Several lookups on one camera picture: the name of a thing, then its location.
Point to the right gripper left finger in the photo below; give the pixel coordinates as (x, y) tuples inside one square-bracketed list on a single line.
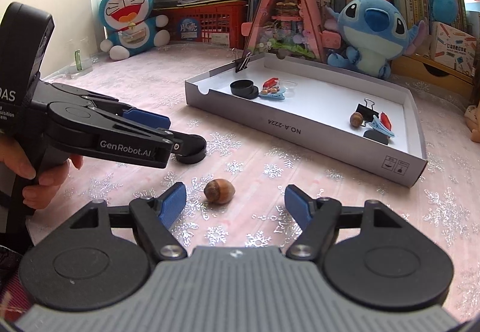
[(152, 220)]

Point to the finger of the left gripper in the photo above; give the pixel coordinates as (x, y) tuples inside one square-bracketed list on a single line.
[(113, 105), (93, 132)]

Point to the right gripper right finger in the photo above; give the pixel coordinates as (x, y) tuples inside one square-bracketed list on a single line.
[(317, 219)]

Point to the black round lid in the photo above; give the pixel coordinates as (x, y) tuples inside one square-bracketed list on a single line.
[(377, 136)]

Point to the blue toy shoe clip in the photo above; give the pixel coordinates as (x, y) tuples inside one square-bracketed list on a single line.
[(377, 125)]

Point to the black binder clip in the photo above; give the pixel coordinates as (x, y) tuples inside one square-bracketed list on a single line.
[(367, 111)]

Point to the clear plastic round lid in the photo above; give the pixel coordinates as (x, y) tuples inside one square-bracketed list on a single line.
[(287, 88)]

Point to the black round cap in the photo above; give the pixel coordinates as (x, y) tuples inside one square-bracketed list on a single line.
[(192, 158), (244, 88)]

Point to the person's left hand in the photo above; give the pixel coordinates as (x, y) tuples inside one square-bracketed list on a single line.
[(49, 182)]

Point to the brown hazelnut on table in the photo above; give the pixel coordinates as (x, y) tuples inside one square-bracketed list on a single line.
[(219, 191)]

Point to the Doraemon plush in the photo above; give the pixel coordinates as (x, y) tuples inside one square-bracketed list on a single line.
[(130, 28)]

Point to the brown nut in tray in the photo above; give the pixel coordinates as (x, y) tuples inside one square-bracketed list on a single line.
[(356, 120)]

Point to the grey white cardboard tray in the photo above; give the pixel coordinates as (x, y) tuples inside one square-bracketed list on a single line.
[(317, 117)]

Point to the blue clip in tray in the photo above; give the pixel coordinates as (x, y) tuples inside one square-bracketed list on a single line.
[(274, 93)]

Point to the binder clip on tray corner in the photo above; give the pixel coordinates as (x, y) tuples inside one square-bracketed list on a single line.
[(241, 59)]

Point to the red plastic crate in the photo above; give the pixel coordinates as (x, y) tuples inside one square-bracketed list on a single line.
[(216, 23)]

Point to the red crayon-shaped clip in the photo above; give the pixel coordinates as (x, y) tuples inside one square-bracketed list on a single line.
[(271, 84)]

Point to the wooden drawer shelf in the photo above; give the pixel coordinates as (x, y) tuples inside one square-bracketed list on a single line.
[(426, 70)]

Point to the pink triangular toy house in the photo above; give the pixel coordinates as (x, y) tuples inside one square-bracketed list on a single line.
[(290, 28)]

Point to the blue Stitch plush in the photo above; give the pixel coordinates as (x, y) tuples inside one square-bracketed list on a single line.
[(375, 33)]

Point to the white patterned cardboard box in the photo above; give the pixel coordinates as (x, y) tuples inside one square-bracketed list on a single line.
[(453, 48)]

